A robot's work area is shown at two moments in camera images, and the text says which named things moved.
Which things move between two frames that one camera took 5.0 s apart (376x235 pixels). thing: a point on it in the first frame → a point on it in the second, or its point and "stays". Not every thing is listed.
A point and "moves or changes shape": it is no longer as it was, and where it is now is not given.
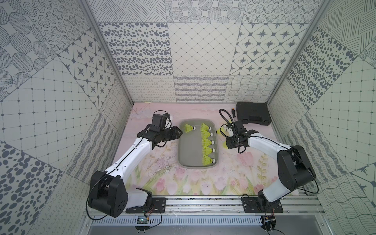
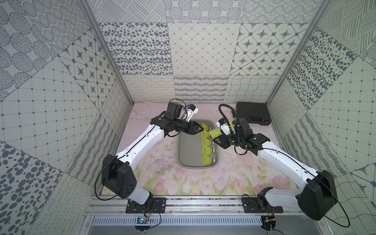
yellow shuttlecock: [206, 150] stays
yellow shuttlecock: [204, 134] stays
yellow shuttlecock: [224, 145] moves or changes shape
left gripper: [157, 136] → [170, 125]
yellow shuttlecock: [206, 142] stays
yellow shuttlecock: [207, 160] stays
